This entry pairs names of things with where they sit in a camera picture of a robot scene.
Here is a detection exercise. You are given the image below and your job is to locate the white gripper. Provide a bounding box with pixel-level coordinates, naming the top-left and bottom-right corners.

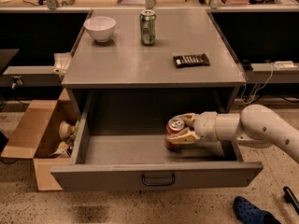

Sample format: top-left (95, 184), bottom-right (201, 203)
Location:
top-left (166, 112), bottom-right (218, 145)

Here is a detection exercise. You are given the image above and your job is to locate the red coke can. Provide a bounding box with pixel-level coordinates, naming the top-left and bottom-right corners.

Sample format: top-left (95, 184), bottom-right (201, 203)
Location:
top-left (164, 117), bottom-right (185, 151)

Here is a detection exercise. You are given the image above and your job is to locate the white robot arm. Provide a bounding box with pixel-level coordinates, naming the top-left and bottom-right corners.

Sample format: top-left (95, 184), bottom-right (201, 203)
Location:
top-left (165, 105), bottom-right (299, 163)

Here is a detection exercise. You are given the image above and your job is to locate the open grey top drawer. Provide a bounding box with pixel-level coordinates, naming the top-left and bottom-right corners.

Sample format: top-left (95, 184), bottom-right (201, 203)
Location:
top-left (51, 90), bottom-right (263, 191)

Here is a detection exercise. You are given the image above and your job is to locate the green soda can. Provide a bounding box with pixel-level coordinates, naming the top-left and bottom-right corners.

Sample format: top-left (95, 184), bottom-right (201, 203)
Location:
top-left (139, 9), bottom-right (156, 46)

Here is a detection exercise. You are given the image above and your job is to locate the dark chocolate bar wrapper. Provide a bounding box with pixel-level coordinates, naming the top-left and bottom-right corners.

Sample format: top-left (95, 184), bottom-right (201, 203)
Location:
top-left (173, 53), bottom-right (210, 68)

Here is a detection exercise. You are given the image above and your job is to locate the blue clog shoe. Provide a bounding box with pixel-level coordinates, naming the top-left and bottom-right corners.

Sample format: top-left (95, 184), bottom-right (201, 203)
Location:
top-left (233, 196), bottom-right (282, 224)

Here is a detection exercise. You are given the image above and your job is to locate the white power strip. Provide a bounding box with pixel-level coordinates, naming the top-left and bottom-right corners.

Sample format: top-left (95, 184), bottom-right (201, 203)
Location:
top-left (274, 61), bottom-right (297, 70)

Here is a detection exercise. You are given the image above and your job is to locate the black stick on floor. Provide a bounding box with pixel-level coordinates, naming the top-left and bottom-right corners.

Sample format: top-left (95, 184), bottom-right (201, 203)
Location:
top-left (283, 186), bottom-right (299, 215)

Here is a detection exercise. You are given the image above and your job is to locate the white cup in box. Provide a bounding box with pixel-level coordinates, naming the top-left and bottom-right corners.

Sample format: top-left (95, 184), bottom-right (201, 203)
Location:
top-left (59, 120), bottom-right (73, 140)

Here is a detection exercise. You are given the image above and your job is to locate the white bowl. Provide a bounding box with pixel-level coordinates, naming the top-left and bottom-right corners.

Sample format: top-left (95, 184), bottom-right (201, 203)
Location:
top-left (83, 16), bottom-right (116, 42)

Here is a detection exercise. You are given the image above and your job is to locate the cardboard box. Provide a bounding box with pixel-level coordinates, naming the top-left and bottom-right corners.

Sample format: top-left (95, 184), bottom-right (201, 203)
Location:
top-left (1, 89), bottom-right (78, 191)

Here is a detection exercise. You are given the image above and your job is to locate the black drawer handle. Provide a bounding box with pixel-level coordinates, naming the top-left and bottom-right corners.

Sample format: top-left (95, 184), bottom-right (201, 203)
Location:
top-left (141, 174), bottom-right (176, 187)

